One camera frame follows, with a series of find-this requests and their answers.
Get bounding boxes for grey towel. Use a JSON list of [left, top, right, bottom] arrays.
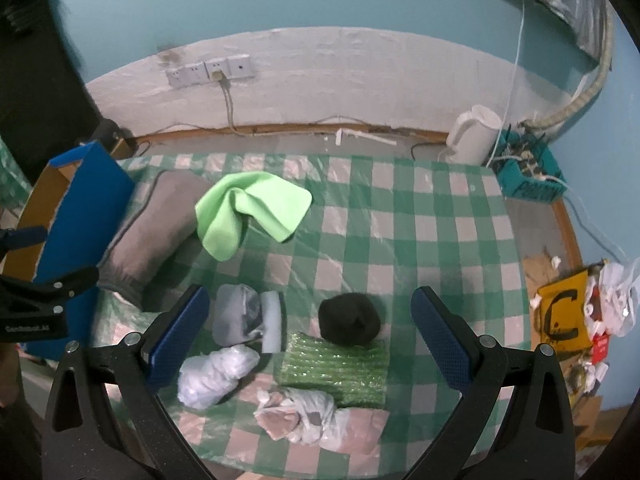
[[98, 170, 212, 308]]

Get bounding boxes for blue-grey cloth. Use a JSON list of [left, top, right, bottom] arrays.
[[212, 284, 264, 347]]

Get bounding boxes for green glitter sponge mat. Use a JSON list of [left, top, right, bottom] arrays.
[[276, 333, 390, 408]]

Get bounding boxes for black knit ball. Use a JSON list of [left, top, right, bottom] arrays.
[[318, 292, 382, 347]]

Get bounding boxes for blue cardboard box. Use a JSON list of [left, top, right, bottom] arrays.
[[1, 140, 138, 361]]

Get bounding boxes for white plastic bag bundle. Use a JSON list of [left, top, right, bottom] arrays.
[[177, 344, 260, 411]]

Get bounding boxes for yellow paper bag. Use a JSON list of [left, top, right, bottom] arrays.
[[537, 270, 592, 354]]

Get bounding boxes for white rubbish bags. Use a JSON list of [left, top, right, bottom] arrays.
[[584, 258, 639, 339]]

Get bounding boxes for white foam strip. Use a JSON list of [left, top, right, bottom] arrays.
[[260, 292, 283, 354]]

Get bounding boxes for green checkered tablecloth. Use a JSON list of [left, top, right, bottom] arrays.
[[93, 153, 530, 479]]

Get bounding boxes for green microfibre cloth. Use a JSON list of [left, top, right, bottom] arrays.
[[194, 171, 312, 261]]

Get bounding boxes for teal plastic basket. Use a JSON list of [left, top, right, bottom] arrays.
[[491, 129, 566, 204]]

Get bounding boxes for white electric kettle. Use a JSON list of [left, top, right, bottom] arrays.
[[445, 104, 502, 166]]

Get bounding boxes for white plastic stick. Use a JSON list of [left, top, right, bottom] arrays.
[[335, 128, 397, 146]]

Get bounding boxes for grey plug cable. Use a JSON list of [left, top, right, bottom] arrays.
[[211, 70, 252, 137]]

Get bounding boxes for white wall socket strip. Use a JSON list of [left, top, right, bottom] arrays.
[[165, 54, 255, 89]]

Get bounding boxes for white hanging cable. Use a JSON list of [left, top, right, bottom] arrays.
[[485, 0, 527, 168]]

